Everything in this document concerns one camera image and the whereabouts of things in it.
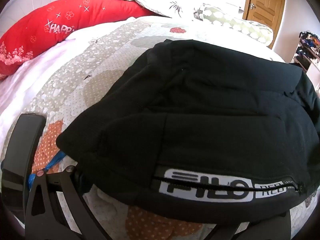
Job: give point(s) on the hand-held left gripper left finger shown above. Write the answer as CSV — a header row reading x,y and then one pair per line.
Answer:
x,y
67,178

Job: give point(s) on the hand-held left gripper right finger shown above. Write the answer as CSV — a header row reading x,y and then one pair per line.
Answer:
x,y
287,230

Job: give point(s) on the black pants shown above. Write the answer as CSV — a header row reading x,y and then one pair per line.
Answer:
x,y
200,110

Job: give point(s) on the white bed sheet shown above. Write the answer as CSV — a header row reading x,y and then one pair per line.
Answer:
x,y
30,80

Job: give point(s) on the patterned quilted bedspread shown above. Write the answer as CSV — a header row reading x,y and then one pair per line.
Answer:
x,y
100,55

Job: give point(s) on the red printed pillow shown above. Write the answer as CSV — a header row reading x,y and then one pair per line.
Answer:
x,y
62,25

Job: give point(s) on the beige shelf unit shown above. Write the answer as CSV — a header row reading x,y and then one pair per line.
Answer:
x,y
308,62

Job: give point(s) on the white headboard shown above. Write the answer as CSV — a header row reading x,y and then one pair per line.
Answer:
x,y
27,2

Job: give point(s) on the pile of clothes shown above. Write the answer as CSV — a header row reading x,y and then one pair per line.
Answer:
x,y
308,42

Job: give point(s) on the green cloud print bolster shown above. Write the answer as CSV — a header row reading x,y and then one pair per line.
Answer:
x,y
232,22

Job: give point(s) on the wooden door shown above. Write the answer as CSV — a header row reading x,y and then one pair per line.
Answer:
x,y
265,0

